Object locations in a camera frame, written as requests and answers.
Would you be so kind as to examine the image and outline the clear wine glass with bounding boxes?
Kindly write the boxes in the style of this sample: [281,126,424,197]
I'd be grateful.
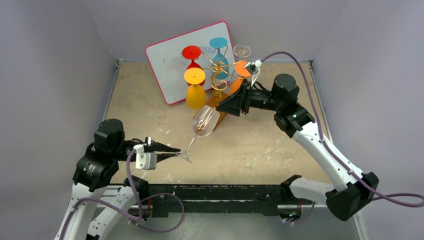
[232,44,251,62]

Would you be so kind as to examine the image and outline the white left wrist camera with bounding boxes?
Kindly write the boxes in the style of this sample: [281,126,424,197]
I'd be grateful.
[133,136,157,171]

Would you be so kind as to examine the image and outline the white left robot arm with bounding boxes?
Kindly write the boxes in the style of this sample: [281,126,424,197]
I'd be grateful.
[55,118,180,240]

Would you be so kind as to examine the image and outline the pink framed whiteboard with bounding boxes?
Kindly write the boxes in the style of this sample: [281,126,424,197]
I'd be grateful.
[144,21,236,105]

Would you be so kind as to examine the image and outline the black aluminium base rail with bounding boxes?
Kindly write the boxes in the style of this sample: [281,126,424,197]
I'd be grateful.
[140,183,312,218]

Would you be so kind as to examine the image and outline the blue plastic wine glass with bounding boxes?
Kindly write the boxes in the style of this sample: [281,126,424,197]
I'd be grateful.
[209,37,229,80]

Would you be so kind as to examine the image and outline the red plastic wine glass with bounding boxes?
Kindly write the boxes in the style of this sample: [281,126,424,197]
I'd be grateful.
[181,45,205,87]

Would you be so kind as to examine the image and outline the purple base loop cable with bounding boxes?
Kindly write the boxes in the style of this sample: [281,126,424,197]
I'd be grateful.
[127,192,185,234]

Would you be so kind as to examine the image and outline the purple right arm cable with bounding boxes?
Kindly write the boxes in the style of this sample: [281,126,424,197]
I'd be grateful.
[259,51,424,208]

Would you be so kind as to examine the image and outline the gold wire wine glass rack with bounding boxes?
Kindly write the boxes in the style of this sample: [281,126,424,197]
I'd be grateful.
[197,48,241,110]

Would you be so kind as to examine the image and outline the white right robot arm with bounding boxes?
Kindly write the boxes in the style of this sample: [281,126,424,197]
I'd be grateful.
[216,73,379,221]

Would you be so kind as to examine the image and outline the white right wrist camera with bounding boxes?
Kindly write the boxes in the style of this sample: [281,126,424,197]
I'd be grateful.
[244,59,262,88]

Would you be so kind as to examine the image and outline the yellow plastic wine glass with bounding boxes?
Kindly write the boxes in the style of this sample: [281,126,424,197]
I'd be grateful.
[183,67,206,110]

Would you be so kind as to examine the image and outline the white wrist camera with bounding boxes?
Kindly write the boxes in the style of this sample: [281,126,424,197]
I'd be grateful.
[133,136,157,171]
[244,59,262,88]

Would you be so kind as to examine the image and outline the orange plastic wine glass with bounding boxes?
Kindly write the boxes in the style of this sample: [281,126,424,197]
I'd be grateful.
[229,60,252,95]

